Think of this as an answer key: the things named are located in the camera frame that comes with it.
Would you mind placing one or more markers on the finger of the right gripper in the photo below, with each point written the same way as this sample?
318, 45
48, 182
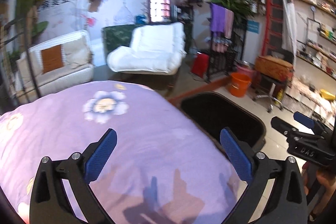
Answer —
304, 120

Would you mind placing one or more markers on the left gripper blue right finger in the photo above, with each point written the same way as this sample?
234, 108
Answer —
239, 153

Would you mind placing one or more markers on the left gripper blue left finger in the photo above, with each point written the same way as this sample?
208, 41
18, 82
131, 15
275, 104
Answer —
97, 154

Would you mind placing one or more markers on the black trash bin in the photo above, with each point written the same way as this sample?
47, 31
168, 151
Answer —
213, 112

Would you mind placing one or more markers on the person's right hand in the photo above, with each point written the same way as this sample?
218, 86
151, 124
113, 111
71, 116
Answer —
325, 179

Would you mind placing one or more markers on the red patterned stool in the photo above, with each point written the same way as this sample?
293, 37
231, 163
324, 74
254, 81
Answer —
275, 71

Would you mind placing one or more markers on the purple floral bed sheet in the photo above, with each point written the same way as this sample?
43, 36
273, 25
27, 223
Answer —
164, 169

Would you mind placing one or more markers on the orange plastic bucket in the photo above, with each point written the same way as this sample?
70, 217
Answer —
239, 84

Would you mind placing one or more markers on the pink plastic basin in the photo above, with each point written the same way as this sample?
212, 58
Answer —
245, 69

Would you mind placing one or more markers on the red ladder shelf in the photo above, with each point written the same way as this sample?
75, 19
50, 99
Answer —
274, 16

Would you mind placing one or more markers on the red heater box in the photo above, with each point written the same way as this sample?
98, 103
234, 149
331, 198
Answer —
200, 64

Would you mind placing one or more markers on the white wicker sofa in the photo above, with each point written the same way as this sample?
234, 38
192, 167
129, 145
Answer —
78, 67

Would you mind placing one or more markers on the brown sofa cushion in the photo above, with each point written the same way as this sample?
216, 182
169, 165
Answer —
52, 58

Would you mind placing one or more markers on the white cushioned lounge chair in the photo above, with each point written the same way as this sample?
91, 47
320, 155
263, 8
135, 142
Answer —
154, 50

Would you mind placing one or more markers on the purple hanging towel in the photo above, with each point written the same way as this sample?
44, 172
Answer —
217, 21

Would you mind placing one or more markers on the green potted plant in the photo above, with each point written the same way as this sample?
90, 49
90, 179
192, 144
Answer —
240, 8

